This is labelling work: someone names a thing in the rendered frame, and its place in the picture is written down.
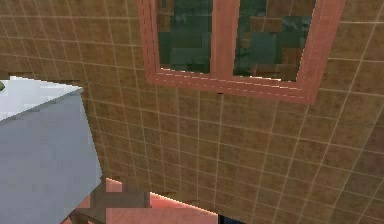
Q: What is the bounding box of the pink framed window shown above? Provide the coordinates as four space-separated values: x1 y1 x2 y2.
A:
136 0 347 106

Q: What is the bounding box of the grey white cabinet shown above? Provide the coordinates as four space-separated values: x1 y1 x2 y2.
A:
0 76 104 224

